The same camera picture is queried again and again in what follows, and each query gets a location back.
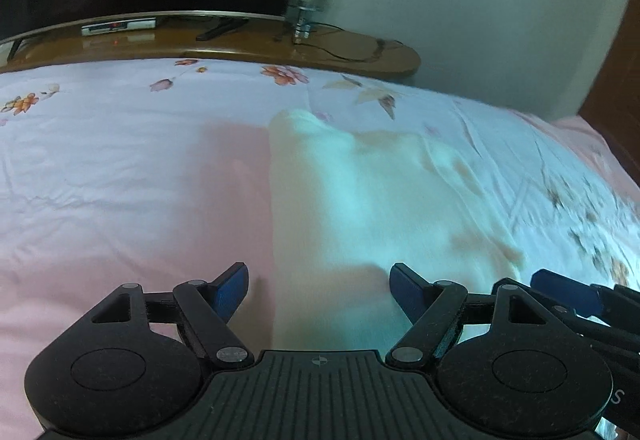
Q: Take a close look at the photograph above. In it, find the wooden television stand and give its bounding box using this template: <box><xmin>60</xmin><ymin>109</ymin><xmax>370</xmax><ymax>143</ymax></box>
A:
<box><xmin>0</xmin><ymin>12</ymin><xmax>421</xmax><ymax>81</ymax></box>

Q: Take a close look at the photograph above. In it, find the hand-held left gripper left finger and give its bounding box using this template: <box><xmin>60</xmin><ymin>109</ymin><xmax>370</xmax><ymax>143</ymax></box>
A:
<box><xmin>75</xmin><ymin>262</ymin><xmax>255</xmax><ymax>370</ymax></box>

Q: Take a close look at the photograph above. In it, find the brown wooden door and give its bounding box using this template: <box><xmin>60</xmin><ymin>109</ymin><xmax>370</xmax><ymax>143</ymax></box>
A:
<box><xmin>576</xmin><ymin>14</ymin><xmax>640</xmax><ymax>165</ymax></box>

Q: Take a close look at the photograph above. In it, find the small white garment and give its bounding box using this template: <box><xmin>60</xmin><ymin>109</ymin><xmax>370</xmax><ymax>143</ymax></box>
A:
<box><xmin>267</xmin><ymin>108</ymin><xmax>527</xmax><ymax>357</ymax></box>

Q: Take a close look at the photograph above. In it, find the black cable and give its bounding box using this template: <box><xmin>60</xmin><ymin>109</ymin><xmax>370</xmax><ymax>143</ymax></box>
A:
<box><xmin>274</xmin><ymin>22</ymin><xmax>407</xmax><ymax>64</ymax></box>

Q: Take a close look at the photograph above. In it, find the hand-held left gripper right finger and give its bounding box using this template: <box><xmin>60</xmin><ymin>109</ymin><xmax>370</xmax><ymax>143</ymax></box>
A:
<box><xmin>385</xmin><ymin>262</ymin><xmax>557</xmax><ymax>370</ymax></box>

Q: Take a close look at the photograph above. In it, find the pink floral bed sheet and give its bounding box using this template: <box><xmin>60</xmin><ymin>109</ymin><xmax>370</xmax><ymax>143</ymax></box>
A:
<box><xmin>0</xmin><ymin>56</ymin><xmax>640</xmax><ymax>440</ymax></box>

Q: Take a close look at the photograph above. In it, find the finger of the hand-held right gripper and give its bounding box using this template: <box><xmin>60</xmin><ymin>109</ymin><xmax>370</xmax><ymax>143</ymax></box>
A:
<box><xmin>530</xmin><ymin>268</ymin><xmax>640</xmax><ymax>346</ymax></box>

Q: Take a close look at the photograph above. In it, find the silver set-top box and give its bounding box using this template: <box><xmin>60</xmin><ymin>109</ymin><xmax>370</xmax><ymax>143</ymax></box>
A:
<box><xmin>81</xmin><ymin>18</ymin><xmax>157</xmax><ymax>37</ymax></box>

